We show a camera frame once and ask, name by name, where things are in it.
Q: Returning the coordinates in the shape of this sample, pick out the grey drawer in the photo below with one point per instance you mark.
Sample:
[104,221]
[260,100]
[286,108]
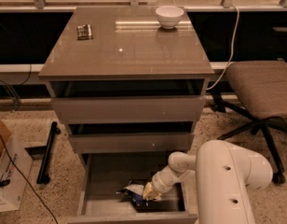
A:
[107,174]
[130,142]
[127,110]

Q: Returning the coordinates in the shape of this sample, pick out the brown cardboard box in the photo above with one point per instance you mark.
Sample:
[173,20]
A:
[0,134]

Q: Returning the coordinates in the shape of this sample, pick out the grey middle drawer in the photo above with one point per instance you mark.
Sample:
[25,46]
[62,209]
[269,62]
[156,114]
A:
[130,142]

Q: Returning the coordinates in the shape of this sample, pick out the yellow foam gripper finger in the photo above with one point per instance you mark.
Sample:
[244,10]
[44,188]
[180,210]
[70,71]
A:
[150,194]

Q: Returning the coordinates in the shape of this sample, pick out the white cardboard box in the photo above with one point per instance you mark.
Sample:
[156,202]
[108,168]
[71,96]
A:
[12,173]

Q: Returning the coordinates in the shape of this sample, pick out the small dark snack bar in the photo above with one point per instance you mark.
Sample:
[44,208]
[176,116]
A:
[84,32]

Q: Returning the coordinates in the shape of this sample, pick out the white bowl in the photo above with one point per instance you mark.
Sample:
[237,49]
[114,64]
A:
[169,16]

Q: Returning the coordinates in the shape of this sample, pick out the brown office chair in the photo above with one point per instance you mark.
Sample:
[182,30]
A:
[261,87]

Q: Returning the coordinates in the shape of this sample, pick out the grey top drawer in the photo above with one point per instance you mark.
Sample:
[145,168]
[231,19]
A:
[127,110]

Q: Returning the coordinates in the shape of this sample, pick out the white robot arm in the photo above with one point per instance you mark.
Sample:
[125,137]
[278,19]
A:
[224,174]

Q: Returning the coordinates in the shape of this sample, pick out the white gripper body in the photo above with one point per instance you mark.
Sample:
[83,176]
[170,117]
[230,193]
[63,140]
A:
[158,182]

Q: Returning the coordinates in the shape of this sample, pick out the black metal bar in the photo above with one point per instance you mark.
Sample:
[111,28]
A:
[43,177]

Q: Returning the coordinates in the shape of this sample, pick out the grey bottom drawer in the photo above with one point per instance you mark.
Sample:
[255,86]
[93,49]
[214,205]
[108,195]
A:
[107,174]

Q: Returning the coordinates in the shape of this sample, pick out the grey drawer cabinet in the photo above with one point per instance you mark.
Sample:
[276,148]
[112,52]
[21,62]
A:
[130,55]

